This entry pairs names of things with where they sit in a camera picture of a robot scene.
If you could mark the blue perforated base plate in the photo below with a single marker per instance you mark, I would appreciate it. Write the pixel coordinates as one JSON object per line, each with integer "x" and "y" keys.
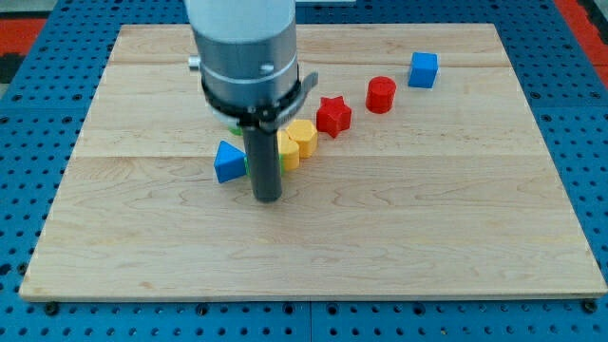
{"x": 46, "y": 103}

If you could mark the red star block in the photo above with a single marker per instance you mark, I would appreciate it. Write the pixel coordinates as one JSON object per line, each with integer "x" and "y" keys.
{"x": 333, "y": 116}

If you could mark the yellow heart block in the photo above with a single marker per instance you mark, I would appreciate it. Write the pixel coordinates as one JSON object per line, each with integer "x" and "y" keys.
{"x": 288, "y": 151}

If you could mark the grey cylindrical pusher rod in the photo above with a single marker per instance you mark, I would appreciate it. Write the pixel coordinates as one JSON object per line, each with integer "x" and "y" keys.
{"x": 266, "y": 191}

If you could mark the wooden board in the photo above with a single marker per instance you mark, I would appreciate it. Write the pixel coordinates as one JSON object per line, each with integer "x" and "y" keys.
{"x": 451, "y": 195}

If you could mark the red cylinder block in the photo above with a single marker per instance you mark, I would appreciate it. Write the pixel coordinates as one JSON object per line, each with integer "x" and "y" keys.
{"x": 380, "y": 94}

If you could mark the blue cube block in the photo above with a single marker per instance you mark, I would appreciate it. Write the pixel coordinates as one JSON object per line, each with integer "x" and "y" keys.
{"x": 424, "y": 67}

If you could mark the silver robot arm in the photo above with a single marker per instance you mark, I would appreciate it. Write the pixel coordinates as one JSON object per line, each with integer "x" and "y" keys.
{"x": 248, "y": 57}

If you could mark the blue triangle block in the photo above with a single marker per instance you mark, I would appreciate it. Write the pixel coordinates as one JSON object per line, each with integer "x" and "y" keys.
{"x": 229, "y": 162}

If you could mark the yellow hexagon block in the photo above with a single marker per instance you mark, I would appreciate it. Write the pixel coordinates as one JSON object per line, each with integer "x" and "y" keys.
{"x": 305, "y": 134}

